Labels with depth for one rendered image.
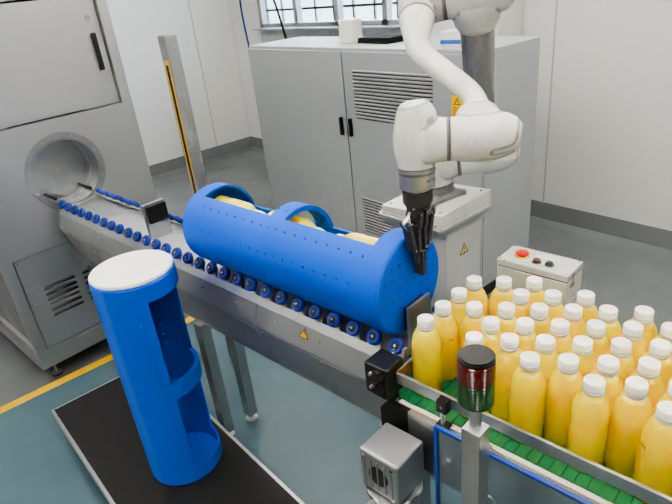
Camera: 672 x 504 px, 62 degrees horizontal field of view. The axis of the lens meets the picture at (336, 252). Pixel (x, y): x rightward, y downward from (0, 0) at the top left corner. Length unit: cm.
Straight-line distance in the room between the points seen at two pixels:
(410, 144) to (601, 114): 299
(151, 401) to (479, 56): 158
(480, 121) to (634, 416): 67
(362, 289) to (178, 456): 115
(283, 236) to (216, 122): 550
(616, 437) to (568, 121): 327
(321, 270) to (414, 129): 47
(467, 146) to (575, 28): 296
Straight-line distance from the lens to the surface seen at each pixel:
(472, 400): 100
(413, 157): 131
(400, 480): 137
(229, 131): 717
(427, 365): 137
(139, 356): 202
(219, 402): 260
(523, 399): 125
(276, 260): 164
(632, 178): 423
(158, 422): 220
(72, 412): 298
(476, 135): 130
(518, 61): 329
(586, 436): 124
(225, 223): 182
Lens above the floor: 184
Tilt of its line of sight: 26 degrees down
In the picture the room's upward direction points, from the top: 6 degrees counter-clockwise
